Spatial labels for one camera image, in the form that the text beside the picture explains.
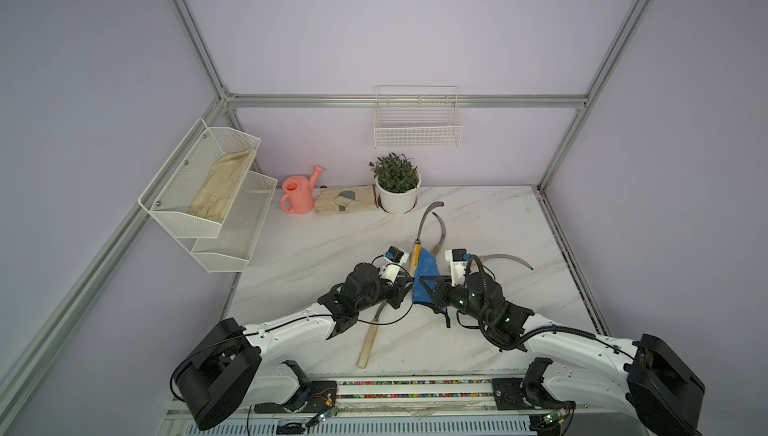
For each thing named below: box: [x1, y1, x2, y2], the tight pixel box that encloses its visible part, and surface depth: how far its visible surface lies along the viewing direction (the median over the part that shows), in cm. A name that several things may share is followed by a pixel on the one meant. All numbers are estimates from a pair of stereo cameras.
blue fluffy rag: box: [412, 247, 441, 303], surface depth 78 cm
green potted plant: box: [369, 152, 419, 193], surface depth 103 cm
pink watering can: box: [280, 166, 324, 215], surface depth 110 cm
